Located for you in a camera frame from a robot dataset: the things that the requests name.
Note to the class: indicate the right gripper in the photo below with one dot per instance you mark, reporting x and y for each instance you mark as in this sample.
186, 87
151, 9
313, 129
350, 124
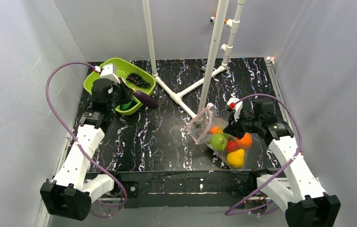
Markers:
237, 122

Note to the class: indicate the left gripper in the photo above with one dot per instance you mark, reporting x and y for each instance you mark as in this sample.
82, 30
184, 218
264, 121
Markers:
127, 95

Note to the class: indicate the fake dark grapes bunch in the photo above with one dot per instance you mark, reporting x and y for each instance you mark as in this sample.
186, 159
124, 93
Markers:
137, 80

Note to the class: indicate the fake purple eggplant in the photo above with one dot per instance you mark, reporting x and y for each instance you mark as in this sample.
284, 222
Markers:
145, 99

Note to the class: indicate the clear zip top bag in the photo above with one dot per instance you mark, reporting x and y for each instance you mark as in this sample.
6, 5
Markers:
207, 129

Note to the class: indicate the fake bok choy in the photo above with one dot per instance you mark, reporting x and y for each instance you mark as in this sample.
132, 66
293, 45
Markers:
128, 106

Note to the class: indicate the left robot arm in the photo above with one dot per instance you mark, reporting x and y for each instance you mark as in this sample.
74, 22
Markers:
81, 181

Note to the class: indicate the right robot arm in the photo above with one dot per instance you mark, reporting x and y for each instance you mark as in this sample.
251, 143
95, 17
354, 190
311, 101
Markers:
305, 202

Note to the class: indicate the fake orange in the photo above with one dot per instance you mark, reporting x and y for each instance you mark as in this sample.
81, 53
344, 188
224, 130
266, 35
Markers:
245, 142

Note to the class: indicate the fake green apple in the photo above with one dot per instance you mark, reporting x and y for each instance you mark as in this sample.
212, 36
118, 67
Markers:
218, 142

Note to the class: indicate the fake mango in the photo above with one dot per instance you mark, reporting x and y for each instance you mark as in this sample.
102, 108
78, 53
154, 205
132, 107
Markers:
215, 130

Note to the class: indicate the green plastic tray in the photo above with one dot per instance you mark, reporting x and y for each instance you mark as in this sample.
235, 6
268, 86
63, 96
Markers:
93, 84

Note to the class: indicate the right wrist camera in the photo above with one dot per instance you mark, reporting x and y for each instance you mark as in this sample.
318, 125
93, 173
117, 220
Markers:
235, 106

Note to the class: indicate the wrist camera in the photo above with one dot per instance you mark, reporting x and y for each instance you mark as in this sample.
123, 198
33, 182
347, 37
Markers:
235, 106
109, 72

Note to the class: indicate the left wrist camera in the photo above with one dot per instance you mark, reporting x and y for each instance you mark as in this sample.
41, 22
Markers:
109, 72

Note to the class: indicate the white PVC pipe frame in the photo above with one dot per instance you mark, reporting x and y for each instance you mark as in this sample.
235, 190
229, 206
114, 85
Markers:
220, 21

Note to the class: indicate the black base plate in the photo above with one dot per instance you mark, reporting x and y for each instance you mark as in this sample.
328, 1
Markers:
218, 188

